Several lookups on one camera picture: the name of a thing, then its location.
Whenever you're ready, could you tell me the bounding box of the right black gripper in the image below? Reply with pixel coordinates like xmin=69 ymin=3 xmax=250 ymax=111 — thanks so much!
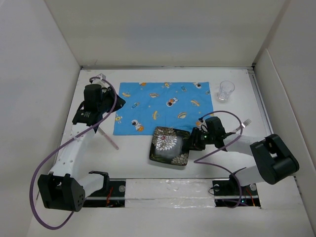
xmin=182 ymin=127 xmax=215 ymax=151

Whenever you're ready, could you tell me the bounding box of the black floral square plate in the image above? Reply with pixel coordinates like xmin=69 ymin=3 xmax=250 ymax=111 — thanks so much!
xmin=149 ymin=126 xmax=190 ymax=166

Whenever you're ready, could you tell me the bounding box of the blue space-print cloth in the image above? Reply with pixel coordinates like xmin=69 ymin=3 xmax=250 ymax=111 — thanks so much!
xmin=114 ymin=82 xmax=213 ymax=135

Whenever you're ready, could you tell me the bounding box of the clear plastic cup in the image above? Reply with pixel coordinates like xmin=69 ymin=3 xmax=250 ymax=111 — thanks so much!
xmin=218 ymin=80 xmax=235 ymax=101

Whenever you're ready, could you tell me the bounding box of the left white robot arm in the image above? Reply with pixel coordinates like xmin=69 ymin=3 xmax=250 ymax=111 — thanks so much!
xmin=38 ymin=83 xmax=125 ymax=212

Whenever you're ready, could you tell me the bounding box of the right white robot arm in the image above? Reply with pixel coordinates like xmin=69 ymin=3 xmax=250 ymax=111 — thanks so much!
xmin=185 ymin=117 xmax=300 ymax=195

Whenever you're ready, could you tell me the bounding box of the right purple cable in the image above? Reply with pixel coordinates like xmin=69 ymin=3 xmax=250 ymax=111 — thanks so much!
xmin=194 ymin=110 xmax=244 ymax=208

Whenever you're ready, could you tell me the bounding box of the purple cable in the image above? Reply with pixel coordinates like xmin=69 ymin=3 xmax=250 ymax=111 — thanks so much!
xmin=29 ymin=76 xmax=118 ymax=231
xmin=194 ymin=110 xmax=244 ymax=208

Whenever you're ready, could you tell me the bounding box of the pink-handled knife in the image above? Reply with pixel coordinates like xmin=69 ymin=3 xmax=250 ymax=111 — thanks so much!
xmin=98 ymin=127 xmax=119 ymax=150

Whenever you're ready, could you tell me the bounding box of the pink-handled fork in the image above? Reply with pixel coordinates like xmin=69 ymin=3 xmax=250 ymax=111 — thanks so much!
xmin=232 ymin=119 xmax=251 ymax=133

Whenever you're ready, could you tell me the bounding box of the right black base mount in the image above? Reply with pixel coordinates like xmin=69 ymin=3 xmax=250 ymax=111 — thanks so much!
xmin=208 ymin=179 xmax=261 ymax=208

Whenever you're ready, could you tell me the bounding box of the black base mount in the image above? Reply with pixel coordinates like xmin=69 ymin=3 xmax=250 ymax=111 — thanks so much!
xmin=83 ymin=179 xmax=126 ymax=208
xmin=208 ymin=179 xmax=261 ymax=208

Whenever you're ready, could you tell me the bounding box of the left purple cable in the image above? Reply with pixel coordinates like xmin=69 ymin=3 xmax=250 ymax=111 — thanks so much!
xmin=29 ymin=76 xmax=118 ymax=231

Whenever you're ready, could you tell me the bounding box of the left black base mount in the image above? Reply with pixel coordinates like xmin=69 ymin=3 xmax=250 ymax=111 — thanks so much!
xmin=83 ymin=179 xmax=126 ymax=208

